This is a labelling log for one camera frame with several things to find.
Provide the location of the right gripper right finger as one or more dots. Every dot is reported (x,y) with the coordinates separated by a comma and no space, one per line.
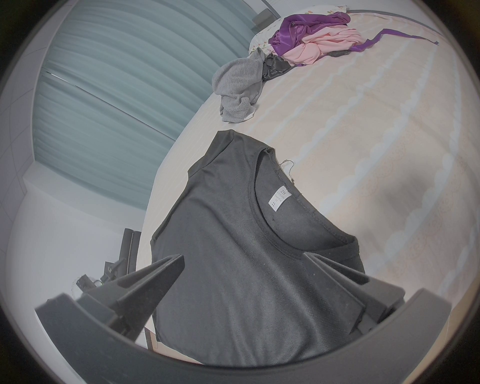
(345,296)

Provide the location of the pink garment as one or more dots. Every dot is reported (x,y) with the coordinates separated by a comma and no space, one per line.
(322,45)

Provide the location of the purple garment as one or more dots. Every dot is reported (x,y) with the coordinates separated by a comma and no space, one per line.
(290,32)

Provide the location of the blue-green curtain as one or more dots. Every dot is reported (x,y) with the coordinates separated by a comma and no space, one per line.
(150,48)
(105,150)

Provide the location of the black chest of drawers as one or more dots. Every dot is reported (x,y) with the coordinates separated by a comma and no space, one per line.
(129,251)

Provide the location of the bed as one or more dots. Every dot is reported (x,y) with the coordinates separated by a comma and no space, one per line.
(393,150)

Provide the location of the grey bedside table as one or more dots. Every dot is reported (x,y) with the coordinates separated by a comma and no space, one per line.
(263,17)

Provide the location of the black T-shirt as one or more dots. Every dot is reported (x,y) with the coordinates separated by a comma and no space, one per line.
(243,281)

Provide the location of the black shiny garment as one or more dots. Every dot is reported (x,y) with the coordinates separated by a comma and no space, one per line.
(275,67)

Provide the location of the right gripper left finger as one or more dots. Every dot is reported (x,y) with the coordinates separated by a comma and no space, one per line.
(138,296)

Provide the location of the white printed pillow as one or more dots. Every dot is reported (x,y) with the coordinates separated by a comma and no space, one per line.
(260,43)

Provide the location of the grey garment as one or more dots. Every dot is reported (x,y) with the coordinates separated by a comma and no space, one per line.
(238,86)

